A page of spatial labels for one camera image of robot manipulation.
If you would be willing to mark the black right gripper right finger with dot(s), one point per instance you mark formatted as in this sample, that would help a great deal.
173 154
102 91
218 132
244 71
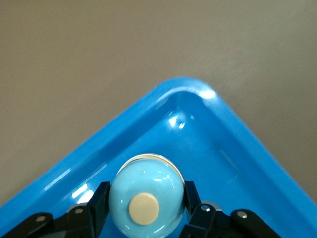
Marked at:
198 218

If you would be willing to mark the blue plastic tray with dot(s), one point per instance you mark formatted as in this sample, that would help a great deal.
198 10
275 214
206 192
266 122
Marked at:
223 161

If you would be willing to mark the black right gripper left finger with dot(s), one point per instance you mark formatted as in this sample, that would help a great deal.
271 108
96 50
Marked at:
99 205

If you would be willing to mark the light blue desk bell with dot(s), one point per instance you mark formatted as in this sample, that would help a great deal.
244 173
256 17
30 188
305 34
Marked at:
138 181

